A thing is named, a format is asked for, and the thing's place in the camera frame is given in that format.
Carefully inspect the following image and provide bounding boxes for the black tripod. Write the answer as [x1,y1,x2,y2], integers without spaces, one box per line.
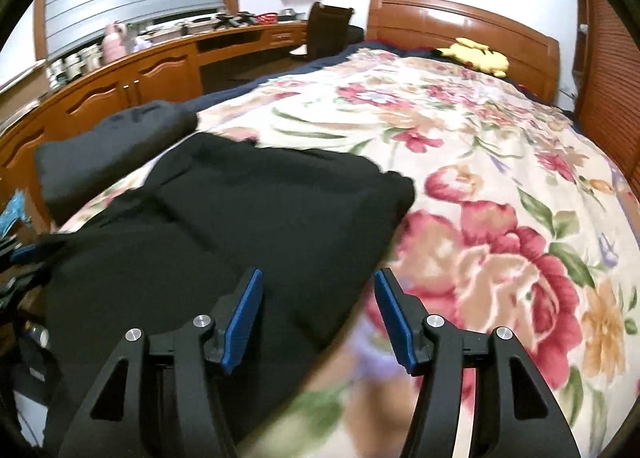
[214,10,257,29]

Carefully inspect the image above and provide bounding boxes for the dark brown chair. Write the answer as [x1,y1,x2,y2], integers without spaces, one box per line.
[289,2,367,61]

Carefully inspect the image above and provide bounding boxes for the row of white containers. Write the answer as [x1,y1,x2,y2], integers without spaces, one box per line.
[46,44,105,86]

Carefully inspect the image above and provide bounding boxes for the wooden bed headboard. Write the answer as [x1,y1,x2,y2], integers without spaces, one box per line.
[366,0,562,104]

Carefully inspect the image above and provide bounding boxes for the dark grey folded cloth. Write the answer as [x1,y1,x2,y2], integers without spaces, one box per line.
[34,100,199,227]

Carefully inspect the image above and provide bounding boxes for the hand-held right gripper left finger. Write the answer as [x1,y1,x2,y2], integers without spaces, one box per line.
[57,268,264,458]

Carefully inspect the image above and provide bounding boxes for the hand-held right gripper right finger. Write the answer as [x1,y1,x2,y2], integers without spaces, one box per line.
[374,268,583,458]

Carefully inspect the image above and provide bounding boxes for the wooden desk with cabinets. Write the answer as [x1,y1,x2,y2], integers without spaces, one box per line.
[0,18,312,231]

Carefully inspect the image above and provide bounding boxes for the yellow plush toy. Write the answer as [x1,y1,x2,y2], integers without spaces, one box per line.
[432,36,512,78]

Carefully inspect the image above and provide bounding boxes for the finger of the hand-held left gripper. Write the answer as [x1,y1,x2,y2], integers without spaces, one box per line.
[0,263,51,299]
[7,244,53,265]

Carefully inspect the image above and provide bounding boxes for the black buttoned coat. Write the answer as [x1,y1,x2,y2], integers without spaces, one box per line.
[42,132,417,444]

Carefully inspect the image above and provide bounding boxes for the floral blanket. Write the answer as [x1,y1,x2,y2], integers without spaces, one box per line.
[55,46,640,458]

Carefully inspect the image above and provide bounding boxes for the wooden louvered wardrobe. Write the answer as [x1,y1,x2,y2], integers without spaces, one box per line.
[571,0,640,189]

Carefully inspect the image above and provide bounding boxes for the pink bottle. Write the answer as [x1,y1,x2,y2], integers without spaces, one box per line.
[103,21,127,61]

